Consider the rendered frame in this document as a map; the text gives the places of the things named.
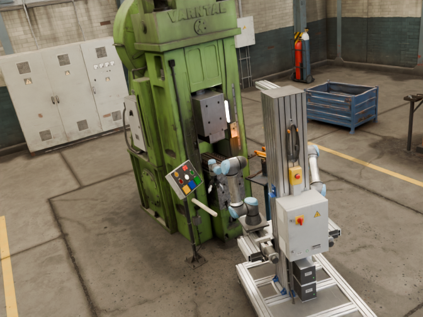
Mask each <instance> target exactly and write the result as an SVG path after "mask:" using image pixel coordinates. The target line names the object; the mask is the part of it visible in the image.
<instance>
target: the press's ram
mask: <svg viewBox="0 0 423 317"><path fill-rule="evenodd" d="M190 94H191V98H192V103H193V110H194V115H195V122H196V130H197V134H199V135H202V136H209V135H212V134H214V133H218V132H219V131H222V130H226V129H227V119H226V113H225V103H224V98H223V93H220V92H215V91H210V90H206V89H205V93H204V94H201V95H197V96H194V95H192V93H190Z"/></svg>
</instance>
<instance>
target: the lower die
mask: <svg viewBox="0 0 423 317"><path fill-rule="evenodd" d="M205 154H207V155H210V156H212V157H214V158H216V159H218V160H221V161H224V160H225V159H222V158H220V157H218V156H216V155H214V154H211V153H209V152H206V153H205ZM201 159H202V160H201V161H202V163H201V164H202V166H203V164H204V166H205V163H206V168H208V166H207V162H205V161H209V160H211V159H212V158H210V157H207V156H205V155H203V153H201ZM203 160H204V161H203Z"/></svg>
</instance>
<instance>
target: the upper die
mask: <svg viewBox="0 0 423 317"><path fill-rule="evenodd" d="M224 138H225V133H224V130H222V131H219V132H218V133H214V134H212V135H209V136H202V135H199V134H198V139H200V140H203V141H204V142H207V143H214V142H217V141H219V140H222V139H224Z"/></svg>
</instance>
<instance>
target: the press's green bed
mask: <svg viewBox="0 0 423 317"><path fill-rule="evenodd" d="M208 207H209V208H210V209H211V210H213V211H214V212H216V213H217V216H216V217H214V216H213V215H211V214H210V219H211V227H212V232H213V235H214V236H215V237H217V238H218V239H220V240H221V241H223V242H224V243H226V242H228V241H230V240H232V239H234V238H236V237H238V236H239V235H241V234H243V231H242V225H241V224H240V222H239V220H238V218H233V217H232V216H231V214H230V212H229V210H228V207H229V206H228V207H226V208H224V209H222V210H219V209H217V208H216V207H214V206H212V205H211V204H209V203H208Z"/></svg>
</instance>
